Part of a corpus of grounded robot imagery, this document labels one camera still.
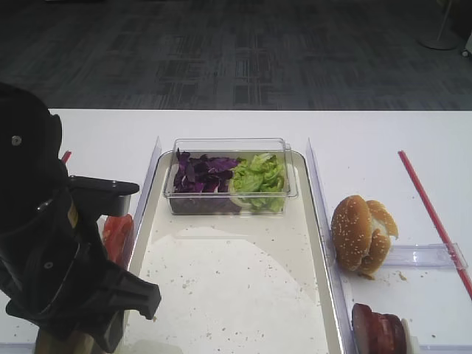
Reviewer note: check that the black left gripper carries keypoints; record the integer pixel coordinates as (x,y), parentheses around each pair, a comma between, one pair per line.
(56,270)

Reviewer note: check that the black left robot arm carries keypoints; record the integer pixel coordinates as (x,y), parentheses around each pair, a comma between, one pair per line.
(31,137)

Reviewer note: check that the red tomato slices stack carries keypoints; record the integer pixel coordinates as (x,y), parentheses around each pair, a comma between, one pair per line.
(116,232)

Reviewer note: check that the green lettuce leaves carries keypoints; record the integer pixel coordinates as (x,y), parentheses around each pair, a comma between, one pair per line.
(265,174)

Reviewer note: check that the brown meat patties stack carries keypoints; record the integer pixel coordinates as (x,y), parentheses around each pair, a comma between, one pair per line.
(377,333)

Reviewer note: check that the plain bun bottom slice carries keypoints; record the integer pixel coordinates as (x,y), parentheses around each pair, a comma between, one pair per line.
(76,343)

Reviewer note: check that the left red tape strip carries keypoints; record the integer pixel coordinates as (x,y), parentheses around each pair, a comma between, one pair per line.
(66,156)

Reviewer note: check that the red tape strip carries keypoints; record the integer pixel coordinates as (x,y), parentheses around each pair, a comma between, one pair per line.
(435,217)
(66,156)

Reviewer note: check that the left clear acrylic divider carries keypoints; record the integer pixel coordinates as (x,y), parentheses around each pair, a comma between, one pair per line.
(132,240)

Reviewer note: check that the purple cabbage leaves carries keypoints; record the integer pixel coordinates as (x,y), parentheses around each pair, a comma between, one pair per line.
(204,174)

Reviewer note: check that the cream metal serving tray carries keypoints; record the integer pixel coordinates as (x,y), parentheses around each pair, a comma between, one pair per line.
(234,283)

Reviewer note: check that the clear plastic salad container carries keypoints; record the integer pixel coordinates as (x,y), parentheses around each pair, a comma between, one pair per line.
(219,203)

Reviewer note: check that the sesame burger bun tops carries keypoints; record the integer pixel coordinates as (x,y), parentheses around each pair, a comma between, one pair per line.
(362,233)

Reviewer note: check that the right red tape strip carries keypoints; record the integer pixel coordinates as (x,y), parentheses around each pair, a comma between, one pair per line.
(435,217)

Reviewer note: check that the white patty support block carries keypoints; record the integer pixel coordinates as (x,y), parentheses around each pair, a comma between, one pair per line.
(412,344)

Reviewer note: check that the white stand base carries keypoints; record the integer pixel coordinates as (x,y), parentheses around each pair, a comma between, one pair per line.
(443,40)

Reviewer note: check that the clear rail behind patties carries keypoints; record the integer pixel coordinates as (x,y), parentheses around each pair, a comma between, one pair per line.
(445,349)

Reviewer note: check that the clear rail behind buns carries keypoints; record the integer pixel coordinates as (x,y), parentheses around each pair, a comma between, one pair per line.
(432,256)

